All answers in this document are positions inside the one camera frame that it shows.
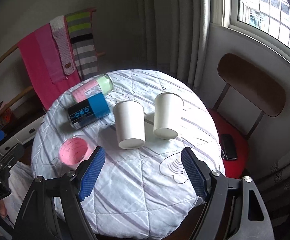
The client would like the pink lined clear plastic cup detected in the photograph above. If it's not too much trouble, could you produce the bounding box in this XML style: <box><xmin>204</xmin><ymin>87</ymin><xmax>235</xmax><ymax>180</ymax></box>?
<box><xmin>59</xmin><ymin>135</ymin><xmax>95</xmax><ymax>169</ymax></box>

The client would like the smaller white paper cup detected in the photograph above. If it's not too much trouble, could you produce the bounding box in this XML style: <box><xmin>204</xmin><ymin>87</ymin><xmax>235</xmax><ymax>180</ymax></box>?
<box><xmin>153</xmin><ymin>92</ymin><xmax>184</xmax><ymax>140</ymax></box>

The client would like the larger white paper cup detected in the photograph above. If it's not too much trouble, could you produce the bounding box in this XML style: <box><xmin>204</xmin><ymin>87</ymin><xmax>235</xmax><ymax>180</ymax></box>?
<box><xmin>113</xmin><ymin>100</ymin><xmax>146</xmax><ymax>150</ymax></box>

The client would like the person's hand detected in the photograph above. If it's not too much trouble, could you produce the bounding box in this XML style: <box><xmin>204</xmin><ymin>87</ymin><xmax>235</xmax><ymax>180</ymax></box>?
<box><xmin>0</xmin><ymin>200</ymin><xmax>7</xmax><ymax>218</ymax></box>

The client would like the red orange box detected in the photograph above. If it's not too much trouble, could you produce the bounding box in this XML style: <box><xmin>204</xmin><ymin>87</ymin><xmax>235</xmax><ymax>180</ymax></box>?
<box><xmin>0</xmin><ymin>108</ymin><xmax>12</xmax><ymax>130</ymax></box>

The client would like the white plastic storage box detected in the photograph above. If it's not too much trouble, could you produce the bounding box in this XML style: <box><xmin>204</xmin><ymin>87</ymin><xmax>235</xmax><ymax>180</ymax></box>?
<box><xmin>0</xmin><ymin>115</ymin><xmax>44</xmax><ymax>155</ymax></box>

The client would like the black smartphone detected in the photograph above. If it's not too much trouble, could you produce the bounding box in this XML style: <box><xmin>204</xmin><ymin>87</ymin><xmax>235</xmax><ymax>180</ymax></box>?
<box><xmin>220</xmin><ymin>134</ymin><xmax>238</xmax><ymax>160</ymax></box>

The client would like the wooden towel rack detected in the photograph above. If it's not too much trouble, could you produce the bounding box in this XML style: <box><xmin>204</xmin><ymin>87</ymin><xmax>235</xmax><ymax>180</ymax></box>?
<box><xmin>0</xmin><ymin>8</ymin><xmax>105</xmax><ymax>131</ymax></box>

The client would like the magenta pink towel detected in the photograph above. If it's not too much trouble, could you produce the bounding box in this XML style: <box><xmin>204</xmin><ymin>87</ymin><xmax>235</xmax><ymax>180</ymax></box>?
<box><xmin>18</xmin><ymin>31</ymin><xmax>80</xmax><ymax>109</ymax></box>

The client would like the black and blue can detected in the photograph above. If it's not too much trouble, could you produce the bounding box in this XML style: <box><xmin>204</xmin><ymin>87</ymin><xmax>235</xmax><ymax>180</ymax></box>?
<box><xmin>67</xmin><ymin>93</ymin><xmax>110</xmax><ymax>129</ymax></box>

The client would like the white striped quilted tablecloth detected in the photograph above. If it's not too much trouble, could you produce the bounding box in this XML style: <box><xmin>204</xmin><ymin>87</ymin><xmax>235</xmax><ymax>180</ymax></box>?
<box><xmin>31</xmin><ymin>69</ymin><xmax>225</xmax><ymax>239</ymax></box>

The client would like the pink and green can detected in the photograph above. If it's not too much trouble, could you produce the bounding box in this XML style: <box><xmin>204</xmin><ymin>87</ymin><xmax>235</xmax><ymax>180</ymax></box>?
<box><xmin>71</xmin><ymin>74</ymin><xmax>114</xmax><ymax>103</ymax></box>

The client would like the light pink cloth strip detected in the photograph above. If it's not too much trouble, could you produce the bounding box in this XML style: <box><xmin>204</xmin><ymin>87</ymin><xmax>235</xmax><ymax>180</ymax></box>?
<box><xmin>35</xmin><ymin>23</ymin><xmax>65</xmax><ymax>84</ymax></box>

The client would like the brown wooden chair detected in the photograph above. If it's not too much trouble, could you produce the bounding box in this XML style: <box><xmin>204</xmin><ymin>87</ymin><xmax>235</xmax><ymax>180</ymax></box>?
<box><xmin>208</xmin><ymin>53</ymin><xmax>286</xmax><ymax>179</ymax></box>

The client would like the pink knitted band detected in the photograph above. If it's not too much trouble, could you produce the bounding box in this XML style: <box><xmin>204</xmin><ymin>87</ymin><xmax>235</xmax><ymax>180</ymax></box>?
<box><xmin>50</xmin><ymin>15</ymin><xmax>75</xmax><ymax>76</ymax></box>

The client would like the grey green striped scarf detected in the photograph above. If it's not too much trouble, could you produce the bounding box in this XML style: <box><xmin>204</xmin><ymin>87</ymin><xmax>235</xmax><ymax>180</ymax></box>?
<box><xmin>65</xmin><ymin>9</ymin><xmax>98</xmax><ymax>81</ymax></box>

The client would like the grey window curtain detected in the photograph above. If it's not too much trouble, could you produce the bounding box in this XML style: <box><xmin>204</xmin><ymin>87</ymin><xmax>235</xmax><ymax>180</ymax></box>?
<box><xmin>137</xmin><ymin>0</ymin><xmax>211</xmax><ymax>92</ymax></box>

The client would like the white framed window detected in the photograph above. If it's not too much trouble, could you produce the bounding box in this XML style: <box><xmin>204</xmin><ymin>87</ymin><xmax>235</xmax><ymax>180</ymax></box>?
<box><xmin>211</xmin><ymin>0</ymin><xmax>290</xmax><ymax>54</ymax></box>

